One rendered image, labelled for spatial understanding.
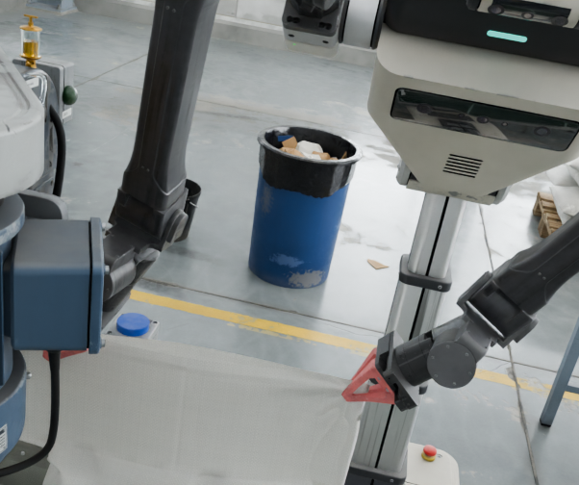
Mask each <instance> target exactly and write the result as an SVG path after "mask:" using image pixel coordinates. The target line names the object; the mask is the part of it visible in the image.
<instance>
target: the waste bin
mask: <svg viewBox="0 0 579 485"><path fill-rule="evenodd" d="M292 137H295V139H296V141H297V143H299V142H301V141H303V140H304V141H308V142H311V143H316V144H319V145H320V147H321V148H322V151H323V153H328V154H329V155H330V158H333V157H337V160H318V159H311V158H305V157H300V156H296V155H293V154H290V153H287V152H285V151H282V150H280V148H282V147H284V145H283V144H282V142H283V141H285V140H288V139H290V138H292ZM257 141H258V143H259V145H260V152H259V164H260V170H259V178H258V187H257V194H256V202H255V211H254V219H253V227H252V236H251V244H250V252H249V261H248V266H249V267H250V269H251V271H252V272H253V273H254V274H255V275H256V276H258V277H259V278H261V279H262V280H264V281H265V282H267V283H270V284H273V285H276V286H280V287H284V288H291V289H308V288H312V287H316V286H318V285H320V284H322V283H323V282H324V281H326V279H327V278H328V275H329V270H330V266H331V263H332V259H333V255H334V250H335V246H336V242H337V238H338V234H339V230H340V223H341V219H342V214H343V210H344V206H345V202H346V197H347V194H348V190H349V186H350V182H351V180H352V179H353V176H354V172H355V168H356V164H357V162H358V161H360V159H361V158H362V157H363V151H362V149H361V147H360V146H359V145H358V144H357V143H355V142H354V141H352V140H350V139H348V138H346V137H344V136H341V135H339V134H336V133H333V132H330V131H326V130H322V129H317V128H313V127H307V126H297V125H278V126H272V127H268V128H265V129H263V130H262V131H261V132H260V133H259V134H258V137H257ZM345 151H346V155H347V157H346V159H341V158H342V156H343V155H344V153H345Z"/></svg>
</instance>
